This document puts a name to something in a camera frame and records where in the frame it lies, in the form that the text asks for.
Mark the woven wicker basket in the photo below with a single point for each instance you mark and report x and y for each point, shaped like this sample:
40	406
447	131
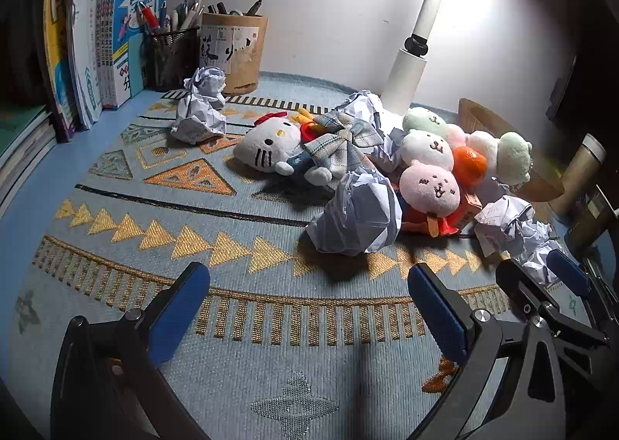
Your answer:
483	114

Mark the yellow purple book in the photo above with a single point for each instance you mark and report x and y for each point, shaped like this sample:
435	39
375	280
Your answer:
55	34

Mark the plaid fabric bow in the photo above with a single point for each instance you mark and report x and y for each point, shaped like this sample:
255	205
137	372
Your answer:
338	140

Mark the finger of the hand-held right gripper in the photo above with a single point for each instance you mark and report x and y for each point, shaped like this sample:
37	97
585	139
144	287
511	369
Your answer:
570	271
520	285

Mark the bamboo pen holder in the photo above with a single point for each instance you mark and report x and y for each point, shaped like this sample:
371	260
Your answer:
242	68

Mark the bunch of coloured pens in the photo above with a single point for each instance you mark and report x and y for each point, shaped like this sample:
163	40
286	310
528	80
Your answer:
147	14

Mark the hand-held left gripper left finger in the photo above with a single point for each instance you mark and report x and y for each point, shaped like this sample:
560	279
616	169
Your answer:
179	309

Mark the black monitor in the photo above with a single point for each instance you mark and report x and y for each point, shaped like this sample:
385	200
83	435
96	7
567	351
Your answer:
561	92

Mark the white desk lamp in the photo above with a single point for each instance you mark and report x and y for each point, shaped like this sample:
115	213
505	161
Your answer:
408	77

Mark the white cat plush toy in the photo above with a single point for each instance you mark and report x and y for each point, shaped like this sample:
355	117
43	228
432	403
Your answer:
263	145

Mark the patterned blue woven mat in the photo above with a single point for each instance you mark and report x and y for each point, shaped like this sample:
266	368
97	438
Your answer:
290	353

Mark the red yellow plush toy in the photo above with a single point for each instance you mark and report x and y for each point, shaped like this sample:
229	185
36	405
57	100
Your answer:
309	130

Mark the black mesh pen holder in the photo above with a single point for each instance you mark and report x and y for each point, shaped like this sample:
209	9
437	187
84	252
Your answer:
171	58

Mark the orange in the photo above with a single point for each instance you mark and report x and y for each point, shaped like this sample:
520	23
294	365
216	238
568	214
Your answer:
469	164

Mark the thin workbooks set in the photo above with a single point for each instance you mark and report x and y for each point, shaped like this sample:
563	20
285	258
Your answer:
106	43

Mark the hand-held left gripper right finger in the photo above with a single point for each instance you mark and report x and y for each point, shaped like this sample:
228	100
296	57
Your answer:
435	314

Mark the stack of books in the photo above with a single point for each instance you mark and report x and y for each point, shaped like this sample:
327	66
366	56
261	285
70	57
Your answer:
24	145

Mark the bunch of dark markers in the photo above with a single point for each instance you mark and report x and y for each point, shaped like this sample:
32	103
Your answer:
254	7

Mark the row of upright books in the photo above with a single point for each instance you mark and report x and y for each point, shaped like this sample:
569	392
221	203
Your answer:
87	10

